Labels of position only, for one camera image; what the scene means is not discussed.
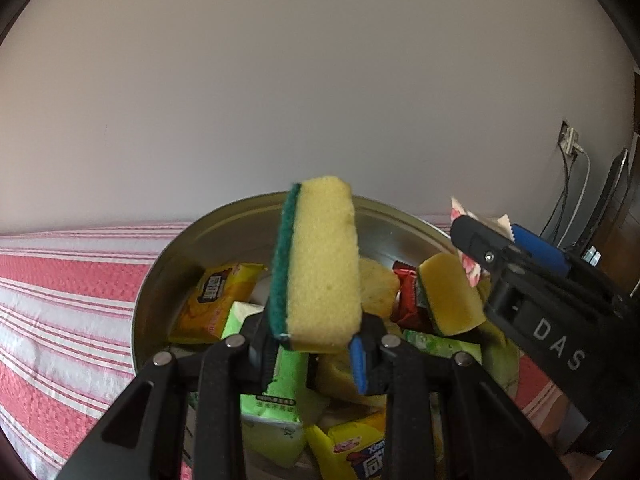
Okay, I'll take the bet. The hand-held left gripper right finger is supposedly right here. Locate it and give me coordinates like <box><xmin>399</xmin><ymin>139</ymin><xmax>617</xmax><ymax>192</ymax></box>
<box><xmin>348</xmin><ymin>312</ymin><xmax>571</xmax><ymax>480</ymax></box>

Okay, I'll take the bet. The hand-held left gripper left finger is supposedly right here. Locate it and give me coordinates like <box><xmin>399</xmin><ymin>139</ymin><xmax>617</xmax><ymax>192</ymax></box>
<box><xmin>57</xmin><ymin>310</ymin><xmax>281</xmax><ymax>480</ymax></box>

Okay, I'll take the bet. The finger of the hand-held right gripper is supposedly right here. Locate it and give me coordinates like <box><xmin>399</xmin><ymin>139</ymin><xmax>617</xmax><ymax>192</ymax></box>
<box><xmin>450</xmin><ymin>214</ymin><xmax>532</xmax><ymax>278</ymax></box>
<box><xmin>512</xmin><ymin>224</ymin><xmax>623</xmax><ymax>307</ymax></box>

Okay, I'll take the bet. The large speckled yellow sponge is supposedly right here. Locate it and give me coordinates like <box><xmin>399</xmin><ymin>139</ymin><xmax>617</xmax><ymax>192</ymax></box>
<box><xmin>316</xmin><ymin>352</ymin><xmax>388</xmax><ymax>408</ymax></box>

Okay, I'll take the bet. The pale green tissue pack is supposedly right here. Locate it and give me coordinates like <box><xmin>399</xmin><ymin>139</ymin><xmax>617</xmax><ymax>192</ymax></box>
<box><xmin>221</xmin><ymin>301</ymin><xmax>266</xmax><ymax>342</ymax></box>
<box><xmin>242</xmin><ymin>410</ymin><xmax>308</xmax><ymax>467</ymax></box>

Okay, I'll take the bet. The yellow sponge green scourer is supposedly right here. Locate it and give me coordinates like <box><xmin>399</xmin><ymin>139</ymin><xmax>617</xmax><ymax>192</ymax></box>
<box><xmin>266</xmin><ymin>176</ymin><xmax>364</xmax><ymax>353</ymax></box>
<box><xmin>417</xmin><ymin>252</ymin><xmax>487</xmax><ymax>337</ymax></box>

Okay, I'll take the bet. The golden snack packet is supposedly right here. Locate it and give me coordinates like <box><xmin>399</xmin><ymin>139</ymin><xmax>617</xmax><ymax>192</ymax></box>
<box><xmin>167</xmin><ymin>262</ymin><xmax>268</xmax><ymax>345</ymax></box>

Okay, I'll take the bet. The yellow snack packet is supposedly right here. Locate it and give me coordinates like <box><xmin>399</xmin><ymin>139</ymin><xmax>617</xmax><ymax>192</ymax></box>
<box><xmin>305</xmin><ymin>407</ymin><xmax>388</xmax><ymax>480</ymax></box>

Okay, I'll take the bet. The plain yellow sponge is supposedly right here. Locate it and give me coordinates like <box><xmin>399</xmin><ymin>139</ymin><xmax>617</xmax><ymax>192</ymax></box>
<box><xmin>359</xmin><ymin>257</ymin><xmax>402</xmax><ymax>318</ymax></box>

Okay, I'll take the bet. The red snack packet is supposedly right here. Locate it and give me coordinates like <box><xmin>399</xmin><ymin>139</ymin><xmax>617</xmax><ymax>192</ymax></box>
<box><xmin>390</xmin><ymin>261</ymin><xmax>431</xmax><ymax>328</ymax></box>

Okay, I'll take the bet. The round blue metal tin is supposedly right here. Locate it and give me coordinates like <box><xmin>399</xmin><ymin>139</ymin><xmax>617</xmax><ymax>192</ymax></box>
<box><xmin>131</xmin><ymin>192</ymin><xmax>523</xmax><ymax>480</ymax></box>

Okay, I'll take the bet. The red white striped blanket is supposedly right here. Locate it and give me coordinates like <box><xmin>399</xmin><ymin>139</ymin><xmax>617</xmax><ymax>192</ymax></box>
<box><xmin>0</xmin><ymin>215</ymin><xmax>571</xmax><ymax>480</ymax></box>

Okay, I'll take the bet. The black cable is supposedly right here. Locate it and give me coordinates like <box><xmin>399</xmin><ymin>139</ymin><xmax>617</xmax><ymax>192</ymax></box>
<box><xmin>540</xmin><ymin>150</ymin><xmax>571</xmax><ymax>243</ymax></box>

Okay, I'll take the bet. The white cable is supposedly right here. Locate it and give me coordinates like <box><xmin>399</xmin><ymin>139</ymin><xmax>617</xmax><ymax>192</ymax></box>
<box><xmin>567</xmin><ymin>147</ymin><xmax>592</xmax><ymax>251</ymax></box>

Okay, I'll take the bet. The black metal frame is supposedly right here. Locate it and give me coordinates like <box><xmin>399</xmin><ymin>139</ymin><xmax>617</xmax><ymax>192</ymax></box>
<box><xmin>582</xmin><ymin>147</ymin><xmax>632</xmax><ymax>256</ymax></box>

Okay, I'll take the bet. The wall socket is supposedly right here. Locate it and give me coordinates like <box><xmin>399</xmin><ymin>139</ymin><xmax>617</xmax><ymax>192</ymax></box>
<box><xmin>559</xmin><ymin>120</ymin><xmax>583</xmax><ymax>156</ymax></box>

